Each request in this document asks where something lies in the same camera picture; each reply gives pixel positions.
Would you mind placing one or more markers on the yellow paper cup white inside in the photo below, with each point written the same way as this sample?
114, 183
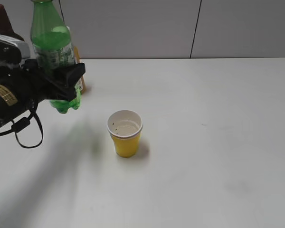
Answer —
125, 127

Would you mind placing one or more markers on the orange juice bottle white cap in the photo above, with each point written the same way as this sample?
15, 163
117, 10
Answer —
81, 83

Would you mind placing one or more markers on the green sprite plastic bottle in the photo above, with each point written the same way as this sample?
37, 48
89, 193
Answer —
50, 37

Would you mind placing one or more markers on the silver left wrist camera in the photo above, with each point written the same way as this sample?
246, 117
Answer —
12, 51

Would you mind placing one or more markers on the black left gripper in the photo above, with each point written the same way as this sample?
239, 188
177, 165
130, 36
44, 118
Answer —
30, 84

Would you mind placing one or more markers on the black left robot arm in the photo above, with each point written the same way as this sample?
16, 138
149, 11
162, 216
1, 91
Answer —
6, 100

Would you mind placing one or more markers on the dark red wine bottle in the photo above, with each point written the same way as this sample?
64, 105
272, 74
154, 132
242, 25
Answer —
5, 25

